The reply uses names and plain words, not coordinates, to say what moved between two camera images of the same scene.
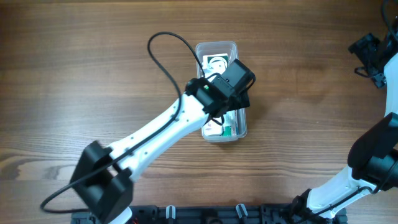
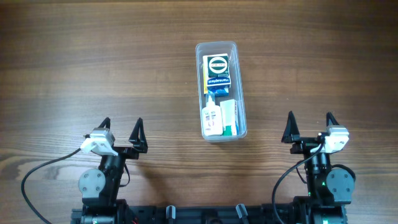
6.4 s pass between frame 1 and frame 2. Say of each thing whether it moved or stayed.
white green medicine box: stayed
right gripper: moved
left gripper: moved
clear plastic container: stayed
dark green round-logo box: stayed
